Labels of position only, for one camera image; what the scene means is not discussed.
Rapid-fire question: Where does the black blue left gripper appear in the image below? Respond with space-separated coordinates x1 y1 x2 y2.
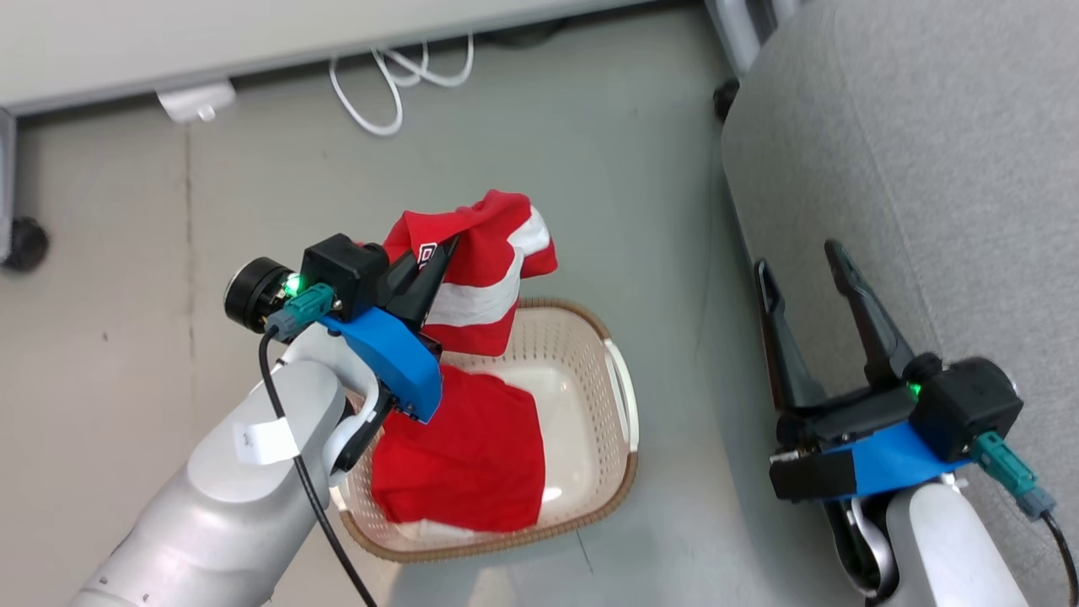
223 234 462 425

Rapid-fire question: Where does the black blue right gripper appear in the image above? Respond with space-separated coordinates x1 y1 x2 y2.
754 239 1026 500

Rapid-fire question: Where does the red jersey with white stripes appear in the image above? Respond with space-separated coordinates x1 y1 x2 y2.
381 190 559 357

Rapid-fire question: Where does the plain red garment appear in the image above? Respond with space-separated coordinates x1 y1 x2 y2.
371 363 547 534

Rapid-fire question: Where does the cream perforated laundry basket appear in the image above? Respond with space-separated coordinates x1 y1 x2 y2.
333 297 641 564

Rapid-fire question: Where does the grey fabric sofa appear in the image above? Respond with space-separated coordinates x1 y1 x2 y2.
719 0 1079 607

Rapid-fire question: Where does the small black caster wheel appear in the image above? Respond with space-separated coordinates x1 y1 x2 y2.
712 78 743 121

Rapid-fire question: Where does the white power adapter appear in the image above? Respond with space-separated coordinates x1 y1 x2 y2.
156 79 238 126

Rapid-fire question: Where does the wide white partition panel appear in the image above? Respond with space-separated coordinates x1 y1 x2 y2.
0 0 663 116

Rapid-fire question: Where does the teal left cable connector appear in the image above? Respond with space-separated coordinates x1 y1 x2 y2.
266 284 339 342

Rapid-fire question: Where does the teal cable connector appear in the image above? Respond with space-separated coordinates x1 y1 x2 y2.
266 284 339 342
969 431 1057 520

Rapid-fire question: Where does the white looped floor cable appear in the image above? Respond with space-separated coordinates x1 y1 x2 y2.
328 34 476 138

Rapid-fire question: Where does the teal right cable connector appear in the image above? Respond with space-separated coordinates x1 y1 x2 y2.
969 431 1057 520

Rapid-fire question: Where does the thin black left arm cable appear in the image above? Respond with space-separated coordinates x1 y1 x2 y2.
257 329 380 607

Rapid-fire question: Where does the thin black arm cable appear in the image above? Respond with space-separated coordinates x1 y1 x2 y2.
257 329 380 607
1040 509 1079 607

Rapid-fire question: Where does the black cable loop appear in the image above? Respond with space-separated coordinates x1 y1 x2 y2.
472 19 567 49

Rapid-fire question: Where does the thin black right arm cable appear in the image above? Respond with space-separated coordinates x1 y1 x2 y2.
1040 509 1079 607

